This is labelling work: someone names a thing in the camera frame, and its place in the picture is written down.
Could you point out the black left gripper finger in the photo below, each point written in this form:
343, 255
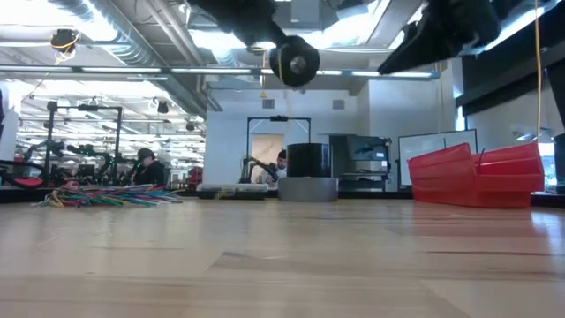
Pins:
296, 75

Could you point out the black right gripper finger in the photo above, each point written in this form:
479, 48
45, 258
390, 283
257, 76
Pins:
419, 55
421, 31

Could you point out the single background robot arm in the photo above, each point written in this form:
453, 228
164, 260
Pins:
258, 165

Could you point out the whiteboard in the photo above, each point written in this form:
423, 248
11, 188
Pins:
424, 141

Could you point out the black tape roll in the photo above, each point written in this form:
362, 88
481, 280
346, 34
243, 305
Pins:
309, 161

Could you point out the person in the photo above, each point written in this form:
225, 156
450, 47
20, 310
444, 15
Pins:
280, 170
150, 172

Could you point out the dark equipment cabinet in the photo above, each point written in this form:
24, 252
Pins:
366, 150

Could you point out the linear ceiling light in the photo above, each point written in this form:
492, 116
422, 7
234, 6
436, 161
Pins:
123, 70

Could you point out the red plastic bin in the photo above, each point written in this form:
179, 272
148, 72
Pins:
441, 181

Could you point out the dark rectangular device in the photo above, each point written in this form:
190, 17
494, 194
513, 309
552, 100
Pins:
231, 191

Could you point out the black monitor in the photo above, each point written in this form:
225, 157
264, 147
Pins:
560, 163

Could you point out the background robot arms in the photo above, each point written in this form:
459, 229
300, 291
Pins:
88, 163

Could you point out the wall vent grille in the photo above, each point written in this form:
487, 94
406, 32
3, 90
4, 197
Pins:
338, 104
268, 103

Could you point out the small black gantry frame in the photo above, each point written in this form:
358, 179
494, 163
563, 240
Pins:
248, 146

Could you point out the silver ceiling duct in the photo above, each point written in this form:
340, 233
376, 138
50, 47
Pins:
132, 48

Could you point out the grey duct tape roll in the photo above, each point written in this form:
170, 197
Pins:
309, 190

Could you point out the tall black gantry frame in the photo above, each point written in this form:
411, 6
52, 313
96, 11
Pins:
118, 146

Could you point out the black aluminium table frame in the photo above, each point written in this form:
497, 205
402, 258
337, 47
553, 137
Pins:
13, 195

